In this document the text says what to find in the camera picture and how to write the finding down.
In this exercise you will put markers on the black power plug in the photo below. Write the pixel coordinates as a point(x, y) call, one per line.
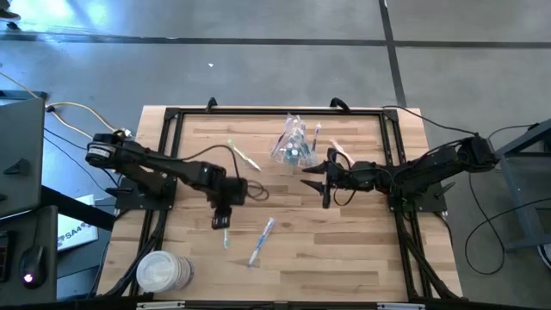
point(51, 108)

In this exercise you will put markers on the grey metal cart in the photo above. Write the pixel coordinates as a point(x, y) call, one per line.
point(516, 145)

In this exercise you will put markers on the purple toothbrush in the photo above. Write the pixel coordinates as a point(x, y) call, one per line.
point(317, 135)

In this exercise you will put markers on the black keyboard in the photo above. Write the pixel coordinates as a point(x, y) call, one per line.
point(4, 258)

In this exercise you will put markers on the silver metal strip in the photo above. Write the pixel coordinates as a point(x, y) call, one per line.
point(400, 306)
point(161, 305)

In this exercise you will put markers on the small black floor object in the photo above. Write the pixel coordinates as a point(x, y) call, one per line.
point(13, 26)

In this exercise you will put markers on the black side desk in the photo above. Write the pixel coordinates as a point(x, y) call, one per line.
point(51, 224)

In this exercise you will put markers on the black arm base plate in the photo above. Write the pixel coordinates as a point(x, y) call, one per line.
point(129, 203)
point(430, 203)

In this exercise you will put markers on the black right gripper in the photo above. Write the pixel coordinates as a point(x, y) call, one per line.
point(353, 176)

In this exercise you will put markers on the white paper label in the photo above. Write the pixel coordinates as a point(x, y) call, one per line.
point(75, 234)

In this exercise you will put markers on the grey monitor back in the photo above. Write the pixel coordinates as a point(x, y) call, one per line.
point(21, 142)

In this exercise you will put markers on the clear acrylic organizer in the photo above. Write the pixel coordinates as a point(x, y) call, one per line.
point(310, 163)

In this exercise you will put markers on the black computer mouse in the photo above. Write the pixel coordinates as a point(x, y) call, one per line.
point(32, 264)

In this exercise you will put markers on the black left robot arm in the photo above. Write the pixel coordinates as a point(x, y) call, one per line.
point(172, 170)

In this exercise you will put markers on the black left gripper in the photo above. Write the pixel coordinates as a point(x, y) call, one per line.
point(230, 191)

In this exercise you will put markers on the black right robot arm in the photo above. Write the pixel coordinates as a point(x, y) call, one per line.
point(430, 170)

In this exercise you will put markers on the black frame clamp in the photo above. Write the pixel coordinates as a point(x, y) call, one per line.
point(211, 104)
point(340, 103)

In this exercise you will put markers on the blue toothbrush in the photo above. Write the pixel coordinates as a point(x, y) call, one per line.
point(261, 241)

